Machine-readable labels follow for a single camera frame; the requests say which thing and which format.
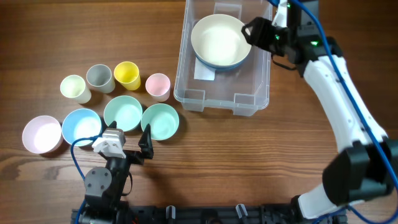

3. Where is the mint green bowl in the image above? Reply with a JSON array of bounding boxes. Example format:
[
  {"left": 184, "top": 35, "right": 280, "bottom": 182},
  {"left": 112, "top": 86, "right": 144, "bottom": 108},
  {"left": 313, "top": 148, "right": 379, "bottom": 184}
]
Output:
[
  {"left": 103, "top": 95, "right": 143, "bottom": 132},
  {"left": 141, "top": 103, "right": 180, "bottom": 141}
]

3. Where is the light blue bowl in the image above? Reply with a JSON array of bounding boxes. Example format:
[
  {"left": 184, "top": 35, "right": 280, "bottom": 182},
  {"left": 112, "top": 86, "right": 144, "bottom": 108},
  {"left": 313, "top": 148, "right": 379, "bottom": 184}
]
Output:
[{"left": 62, "top": 108, "right": 102, "bottom": 144}]

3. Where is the grey cup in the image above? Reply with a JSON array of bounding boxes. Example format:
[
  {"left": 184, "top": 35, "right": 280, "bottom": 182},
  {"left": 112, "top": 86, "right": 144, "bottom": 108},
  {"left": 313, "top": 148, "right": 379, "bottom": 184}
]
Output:
[{"left": 86, "top": 64, "right": 116, "bottom": 94}]

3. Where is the yellow cup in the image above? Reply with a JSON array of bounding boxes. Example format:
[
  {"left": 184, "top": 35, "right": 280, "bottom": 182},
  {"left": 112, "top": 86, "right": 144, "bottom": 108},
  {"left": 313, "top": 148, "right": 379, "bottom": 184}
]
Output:
[{"left": 114, "top": 62, "right": 141, "bottom": 91}]

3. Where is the cream cup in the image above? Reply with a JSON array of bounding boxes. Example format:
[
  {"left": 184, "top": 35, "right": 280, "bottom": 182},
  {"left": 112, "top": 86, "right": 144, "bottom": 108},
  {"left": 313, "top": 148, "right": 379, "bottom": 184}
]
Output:
[{"left": 60, "top": 75, "right": 91, "bottom": 104}]

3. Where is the dark blue bowl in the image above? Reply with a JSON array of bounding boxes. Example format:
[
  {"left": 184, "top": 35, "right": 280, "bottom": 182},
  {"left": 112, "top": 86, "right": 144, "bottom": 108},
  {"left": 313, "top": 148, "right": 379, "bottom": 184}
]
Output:
[{"left": 195, "top": 52, "right": 249, "bottom": 70}]

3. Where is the clear plastic storage container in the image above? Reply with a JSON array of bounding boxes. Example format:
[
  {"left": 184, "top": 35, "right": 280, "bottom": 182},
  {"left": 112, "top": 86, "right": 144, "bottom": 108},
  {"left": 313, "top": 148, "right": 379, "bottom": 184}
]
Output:
[{"left": 174, "top": 0, "right": 272, "bottom": 116}]

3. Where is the cream bowl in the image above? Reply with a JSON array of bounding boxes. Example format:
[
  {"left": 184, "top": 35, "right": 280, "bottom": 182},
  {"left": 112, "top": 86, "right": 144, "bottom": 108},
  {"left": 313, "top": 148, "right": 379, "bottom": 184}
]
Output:
[{"left": 191, "top": 14, "right": 251, "bottom": 66}]

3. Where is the pink bowl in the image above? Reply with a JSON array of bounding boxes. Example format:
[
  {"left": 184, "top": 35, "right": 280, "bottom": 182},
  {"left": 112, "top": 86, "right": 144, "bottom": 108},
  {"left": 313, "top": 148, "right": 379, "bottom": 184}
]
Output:
[{"left": 22, "top": 115, "right": 63, "bottom": 154}]

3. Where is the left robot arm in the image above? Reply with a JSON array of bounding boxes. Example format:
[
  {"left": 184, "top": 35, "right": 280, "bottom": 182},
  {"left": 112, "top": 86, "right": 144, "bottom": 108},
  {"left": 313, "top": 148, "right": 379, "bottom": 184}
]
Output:
[{"left": 71, "top": 121, "right": 154, "bottom": 224}]

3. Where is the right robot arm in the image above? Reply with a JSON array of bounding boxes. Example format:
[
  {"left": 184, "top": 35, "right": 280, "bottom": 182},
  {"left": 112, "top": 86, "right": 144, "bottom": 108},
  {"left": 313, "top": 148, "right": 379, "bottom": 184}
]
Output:
[{"left": 241, "top": 17, "right": 397, "bottom": 223}]

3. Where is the white label in container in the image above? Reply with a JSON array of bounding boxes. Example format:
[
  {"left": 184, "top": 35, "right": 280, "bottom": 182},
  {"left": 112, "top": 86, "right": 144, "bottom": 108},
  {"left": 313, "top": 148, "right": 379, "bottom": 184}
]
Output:
[{"left": 194, "top": 58, "right": 216, "bottom": 81}]

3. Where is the pink cup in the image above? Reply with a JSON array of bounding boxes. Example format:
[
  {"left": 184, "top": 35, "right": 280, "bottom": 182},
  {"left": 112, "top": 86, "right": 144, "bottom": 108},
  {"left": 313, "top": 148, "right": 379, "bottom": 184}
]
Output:
[{"left": 146, "top": 73, "right": 171, "bottom": 102}]

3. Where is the right blue cable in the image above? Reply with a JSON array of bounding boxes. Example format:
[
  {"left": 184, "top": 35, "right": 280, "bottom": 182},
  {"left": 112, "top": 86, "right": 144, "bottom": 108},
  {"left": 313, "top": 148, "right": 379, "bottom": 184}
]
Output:
[{"left": 267, "top": 0, "right": 398, "bottom": 224}]

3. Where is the blue cable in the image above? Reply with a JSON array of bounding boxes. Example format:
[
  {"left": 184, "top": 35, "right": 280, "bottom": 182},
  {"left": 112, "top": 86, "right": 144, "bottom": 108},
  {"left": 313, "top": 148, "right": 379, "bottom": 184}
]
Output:
[
  {"left": 70, "top": 135, "right": 102, "bottom": 224},
  {"left": 267, "top": 0, "right": 398, "bottom": 224}
]

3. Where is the left blue cable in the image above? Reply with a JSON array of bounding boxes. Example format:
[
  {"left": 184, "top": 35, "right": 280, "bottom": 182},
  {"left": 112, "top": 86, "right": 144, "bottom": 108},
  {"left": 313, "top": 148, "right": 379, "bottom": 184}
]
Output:
[{"left": 70, "top": 135, "right": 102, "bottom": 224}]

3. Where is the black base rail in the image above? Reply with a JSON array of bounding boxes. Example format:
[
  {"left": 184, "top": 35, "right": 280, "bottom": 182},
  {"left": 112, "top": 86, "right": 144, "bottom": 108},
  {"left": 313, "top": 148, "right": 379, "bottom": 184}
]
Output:
[{"left": 70, "top": 204, "right": 348, "bottom": 224}]

